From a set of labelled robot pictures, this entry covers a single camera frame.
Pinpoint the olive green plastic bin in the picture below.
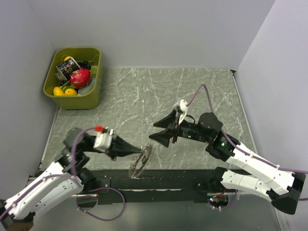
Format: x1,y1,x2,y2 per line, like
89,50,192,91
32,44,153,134
43,47,103,110

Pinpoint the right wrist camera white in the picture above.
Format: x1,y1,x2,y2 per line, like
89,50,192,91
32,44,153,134
174,98,188,125

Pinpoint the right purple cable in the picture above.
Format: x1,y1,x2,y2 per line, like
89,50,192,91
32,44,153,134
186,84,308,210

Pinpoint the black printed paper cup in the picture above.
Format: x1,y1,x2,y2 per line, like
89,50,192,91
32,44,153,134
56,58,81,80

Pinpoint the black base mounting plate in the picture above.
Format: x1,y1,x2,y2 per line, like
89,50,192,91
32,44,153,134
81,169,235,205

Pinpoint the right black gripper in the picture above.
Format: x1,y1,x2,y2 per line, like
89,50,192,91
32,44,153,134
149,108,210,147

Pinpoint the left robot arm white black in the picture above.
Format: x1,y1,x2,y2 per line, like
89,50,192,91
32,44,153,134
0,126,142,231

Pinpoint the yellow mango toy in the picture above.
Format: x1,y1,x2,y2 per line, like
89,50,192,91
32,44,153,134
64,89,77,96

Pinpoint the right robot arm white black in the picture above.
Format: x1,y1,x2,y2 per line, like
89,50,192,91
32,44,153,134
149,110,306,215

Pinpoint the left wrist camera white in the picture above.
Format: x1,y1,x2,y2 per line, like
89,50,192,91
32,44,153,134
93,126,114,153

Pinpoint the red dragon fruit toy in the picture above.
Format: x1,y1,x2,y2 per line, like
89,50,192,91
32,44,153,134
70,69,90,89

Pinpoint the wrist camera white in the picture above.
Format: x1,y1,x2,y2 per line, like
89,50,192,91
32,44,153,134
174,98,188,125
93,126,114,153

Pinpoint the yellow lemon toy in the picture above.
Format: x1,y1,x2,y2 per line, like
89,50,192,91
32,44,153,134
53,87,64,96

